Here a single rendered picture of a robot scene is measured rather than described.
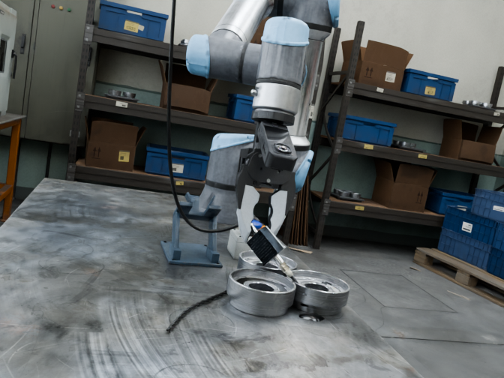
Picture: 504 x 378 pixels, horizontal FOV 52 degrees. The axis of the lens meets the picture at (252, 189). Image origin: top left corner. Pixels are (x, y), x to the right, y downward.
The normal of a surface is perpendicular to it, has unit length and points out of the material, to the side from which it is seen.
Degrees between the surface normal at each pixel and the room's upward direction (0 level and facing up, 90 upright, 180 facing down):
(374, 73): 92
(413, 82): 90
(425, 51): 90
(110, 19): 90
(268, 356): 0
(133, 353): 0
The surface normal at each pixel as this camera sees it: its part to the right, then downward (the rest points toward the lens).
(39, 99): 0.24, 0.18
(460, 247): -0.91, -0.11
